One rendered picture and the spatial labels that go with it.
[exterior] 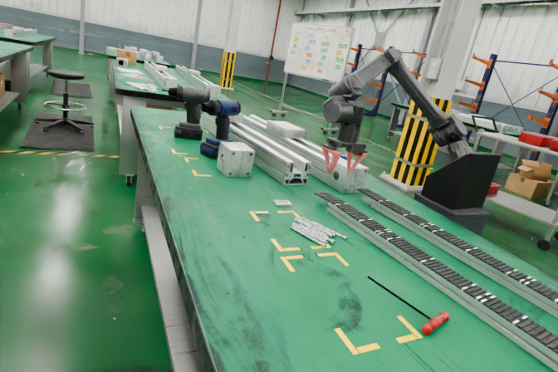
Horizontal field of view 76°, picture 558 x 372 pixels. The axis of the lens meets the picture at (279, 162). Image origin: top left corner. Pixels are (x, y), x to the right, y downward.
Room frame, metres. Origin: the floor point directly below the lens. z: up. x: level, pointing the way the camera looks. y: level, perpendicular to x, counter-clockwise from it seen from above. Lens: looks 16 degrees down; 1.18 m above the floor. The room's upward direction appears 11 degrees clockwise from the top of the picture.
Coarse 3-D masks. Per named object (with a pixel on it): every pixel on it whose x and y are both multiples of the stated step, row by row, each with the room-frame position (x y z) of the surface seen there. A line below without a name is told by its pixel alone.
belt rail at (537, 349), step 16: (336, 208) 0.97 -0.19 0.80; (352, 224) 0.91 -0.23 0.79; (384, 240) 0.82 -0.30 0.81; (400, 256) 0.78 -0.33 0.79; (416, 272) 0.73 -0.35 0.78; (432, 272) 0.70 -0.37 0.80; (448, 288) 0.67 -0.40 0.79; (464, 304) 0.63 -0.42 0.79; (480, 304) 0.61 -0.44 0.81; (496, 320) 0.59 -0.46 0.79; (512, 336) 0.56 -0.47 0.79; (528, 336) 0.54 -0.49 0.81; (528, 352) 0.53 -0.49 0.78; (544, 352) 0.52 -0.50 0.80
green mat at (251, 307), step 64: (192, 192) 0.94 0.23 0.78; (256, 192) 1.04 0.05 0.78; (320, 192) 1.15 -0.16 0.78; (384, 192) 1.30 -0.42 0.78; (192, 256) 0.62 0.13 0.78; (256, 256) 0.67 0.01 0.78; (384, 256) 0.78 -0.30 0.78; (448, 256) 0.85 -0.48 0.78; (512, 256) 0.93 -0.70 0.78; (256, 320) 0.48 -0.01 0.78; (320, 320) 0.51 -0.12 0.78; (384, 320) 0.54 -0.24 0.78; (448, 320) 0.58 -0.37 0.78
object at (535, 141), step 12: (492, 120) 4.07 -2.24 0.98; (480, 132) 3.64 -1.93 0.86; (528, 132) 3.59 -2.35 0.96; (516, 144) 3.37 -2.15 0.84; (528, 144) 3.33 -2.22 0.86; (540, 144) 3.35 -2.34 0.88; (552, 144) 3.21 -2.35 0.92; (492, 192) 3.60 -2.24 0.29; (504, 192) 3.81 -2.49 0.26; (504, 204) 3.31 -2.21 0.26; (516, 204) 3.40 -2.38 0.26; (528, 204) 3.49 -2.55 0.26; (528, 216) 3.14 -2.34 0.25; (540, 216) 3.16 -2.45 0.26; (552, 216) 3.24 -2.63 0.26; (552, 228) 3.00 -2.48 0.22; (540, 240) 3.04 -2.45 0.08
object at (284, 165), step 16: (208, 128) 1.73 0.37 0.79; (240, 128) 1.61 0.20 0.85; (256, 144) 1.33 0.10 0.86; (272, 144) 1.37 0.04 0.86; (256, 160) 1.32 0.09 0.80; (272, 160) 1.22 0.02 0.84; (288, 160) 1.16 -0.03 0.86; (304, 160) 1.20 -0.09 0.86; (272, 176) 1.21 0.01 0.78; (288, 176) 1.15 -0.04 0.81; (304, 176) 1.20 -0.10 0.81
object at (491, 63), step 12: (480, 60) 8.49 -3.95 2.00; (492, 60) 8.64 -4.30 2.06; (552, 60) 6.98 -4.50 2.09; (480, 84) 8.61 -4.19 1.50; (480, 96) 8.65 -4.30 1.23; (552, 96) 7.17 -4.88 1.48; (552, 108) 7.27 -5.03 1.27; (540, 120) 7.12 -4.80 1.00; (552, 120) 7.29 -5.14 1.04; (468, 132) 8.73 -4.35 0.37; (540, 132) 7.31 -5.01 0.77
